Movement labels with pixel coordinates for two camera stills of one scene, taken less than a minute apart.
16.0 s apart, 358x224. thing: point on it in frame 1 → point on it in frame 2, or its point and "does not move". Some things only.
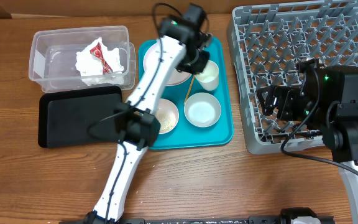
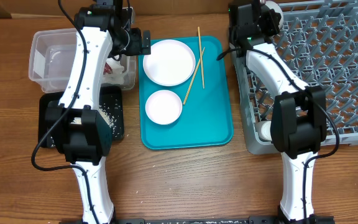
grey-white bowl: (202, 109) → (270, 5)
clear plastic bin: (53, 55) does not move
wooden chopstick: (189, 89) does not move
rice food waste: (167, 121) → (110, 108)
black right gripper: (288, 98) → (268, 25)
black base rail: (291, 215) does not move
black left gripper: (199, 66) → (137, 47)
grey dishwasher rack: (266, 42) does not move
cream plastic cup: (209, 78) → (263, 128)
